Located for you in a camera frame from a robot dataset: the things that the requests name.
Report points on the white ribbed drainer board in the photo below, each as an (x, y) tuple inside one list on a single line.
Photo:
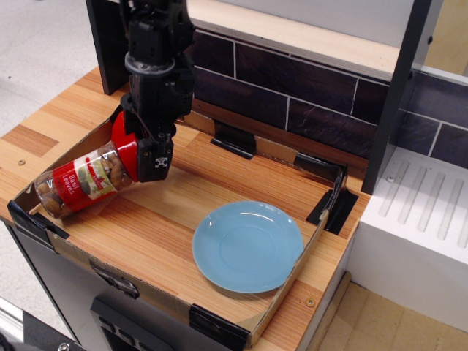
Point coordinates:
[(411, 242)]

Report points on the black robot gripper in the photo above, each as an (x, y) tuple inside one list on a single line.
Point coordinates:
[(158, 97)]

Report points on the black control panel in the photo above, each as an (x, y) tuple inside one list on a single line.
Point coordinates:
[(121, 333)]

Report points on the light blue ceramic plate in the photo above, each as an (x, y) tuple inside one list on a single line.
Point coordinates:
[(247, 247)]

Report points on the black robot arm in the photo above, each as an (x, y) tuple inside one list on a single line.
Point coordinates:
[(158, 33)]

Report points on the red-capped basil spice bottle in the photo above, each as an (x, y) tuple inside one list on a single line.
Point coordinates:
[(92, 177)]

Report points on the brown cardboard fence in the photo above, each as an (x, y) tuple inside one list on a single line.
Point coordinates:
[(133, 250)]

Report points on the dark grey shelf post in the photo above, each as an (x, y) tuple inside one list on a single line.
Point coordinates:
[(414, 45)]

